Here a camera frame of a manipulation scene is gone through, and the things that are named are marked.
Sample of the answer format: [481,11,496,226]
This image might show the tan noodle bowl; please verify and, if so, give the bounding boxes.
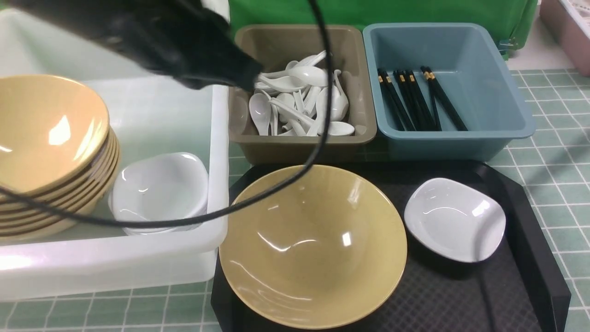
[219,166,408,332]

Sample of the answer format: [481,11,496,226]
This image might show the white sauce dish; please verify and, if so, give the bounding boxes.
[404,178,507,263]

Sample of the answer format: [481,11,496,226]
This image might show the black chopstick gold band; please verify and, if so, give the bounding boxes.
[420,66,468,131]
[421,66,468,131]

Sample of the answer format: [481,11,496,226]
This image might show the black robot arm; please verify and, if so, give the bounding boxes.
[6,0,263,92]

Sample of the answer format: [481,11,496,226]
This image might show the pile of white spoons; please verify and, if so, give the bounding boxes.
[248,51,355,137]

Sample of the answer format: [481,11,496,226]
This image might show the brown plastic spoon bin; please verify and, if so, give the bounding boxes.
[228,24,377,165]

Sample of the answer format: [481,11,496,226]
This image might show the stack of white dishes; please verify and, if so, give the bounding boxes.
[109,153,209,222]

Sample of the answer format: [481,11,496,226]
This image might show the black chopsticks in bin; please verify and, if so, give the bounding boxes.
[377,68,441,131]

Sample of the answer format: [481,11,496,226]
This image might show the large white plastic tub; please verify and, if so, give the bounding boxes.
[1,9,229,302]

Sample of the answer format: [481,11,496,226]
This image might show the blue plastic chopstick bin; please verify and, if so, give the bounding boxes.
[363,23,536,161]

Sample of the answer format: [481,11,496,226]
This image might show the stack of tan bowls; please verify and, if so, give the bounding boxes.
[0,74,121,215]

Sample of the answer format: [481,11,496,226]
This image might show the black serving tray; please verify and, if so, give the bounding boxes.
[210,160,572,332]

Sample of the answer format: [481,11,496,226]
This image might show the green checked tablecloth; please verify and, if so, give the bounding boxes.
[1,69,590,332]

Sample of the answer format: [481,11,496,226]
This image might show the pink plastic crate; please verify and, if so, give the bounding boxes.
[540,0,590,77]

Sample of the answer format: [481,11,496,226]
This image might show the black cable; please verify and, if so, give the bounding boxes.
[0,0,333,228]

